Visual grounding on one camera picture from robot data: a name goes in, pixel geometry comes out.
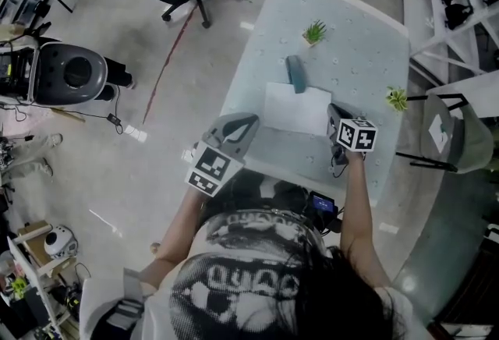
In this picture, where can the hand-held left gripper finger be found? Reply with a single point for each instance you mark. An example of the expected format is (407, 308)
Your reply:
(248, 134)
(238, 125)

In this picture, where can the teal rectangular block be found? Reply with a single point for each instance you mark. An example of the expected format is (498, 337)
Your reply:
(296, 75)

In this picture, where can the white round device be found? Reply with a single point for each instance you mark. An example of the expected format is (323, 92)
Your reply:
(58, 241)

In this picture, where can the red floor tape line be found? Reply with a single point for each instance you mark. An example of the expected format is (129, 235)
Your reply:
(163, 69)

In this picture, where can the yellow-green leafy potted plant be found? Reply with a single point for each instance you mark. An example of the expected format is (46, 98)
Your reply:
(397, 98)

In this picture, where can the person's printed white t-shirt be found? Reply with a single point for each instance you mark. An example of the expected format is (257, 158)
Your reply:
(241, 252)

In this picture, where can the grey-green chair with black legs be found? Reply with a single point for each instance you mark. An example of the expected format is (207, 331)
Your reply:
(468, 135)

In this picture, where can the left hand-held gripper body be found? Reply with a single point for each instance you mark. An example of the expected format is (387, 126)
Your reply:
(210, 167)

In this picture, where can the black power adapter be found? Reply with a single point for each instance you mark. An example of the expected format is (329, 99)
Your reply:
(114, 119)

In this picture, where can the black device with blue screen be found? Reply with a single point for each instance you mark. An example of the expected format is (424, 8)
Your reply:
(322, 202)

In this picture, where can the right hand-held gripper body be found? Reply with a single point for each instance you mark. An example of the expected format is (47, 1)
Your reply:
(356, 135)

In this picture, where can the cardboard box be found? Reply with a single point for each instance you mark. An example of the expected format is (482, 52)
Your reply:
(33, 231)

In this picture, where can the white tabletop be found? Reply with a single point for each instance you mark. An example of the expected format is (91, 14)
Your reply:
(479, 89)

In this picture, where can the person's left forearm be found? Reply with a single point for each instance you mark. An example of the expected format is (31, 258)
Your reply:
(175, 221)

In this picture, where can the white metal rack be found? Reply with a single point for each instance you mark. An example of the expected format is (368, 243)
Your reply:
(429, 22)

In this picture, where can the white card with green mark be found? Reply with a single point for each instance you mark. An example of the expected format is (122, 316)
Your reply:
(438, 133)

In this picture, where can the green spiky potted plant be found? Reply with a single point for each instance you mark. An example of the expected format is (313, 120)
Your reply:
(314, 33)

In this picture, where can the light blue floral tablecloth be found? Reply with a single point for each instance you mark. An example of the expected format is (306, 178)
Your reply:
(351, 65)

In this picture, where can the person's right forearm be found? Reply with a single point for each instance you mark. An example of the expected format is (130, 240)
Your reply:
(354, 194)

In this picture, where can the wooden plank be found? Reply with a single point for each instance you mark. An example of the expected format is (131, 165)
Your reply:
(68, 114)

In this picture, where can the dark grey rounded pod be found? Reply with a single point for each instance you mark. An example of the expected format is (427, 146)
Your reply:
(70, 73)

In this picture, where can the person's black trousers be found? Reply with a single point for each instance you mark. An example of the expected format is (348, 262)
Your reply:
(249, 190)

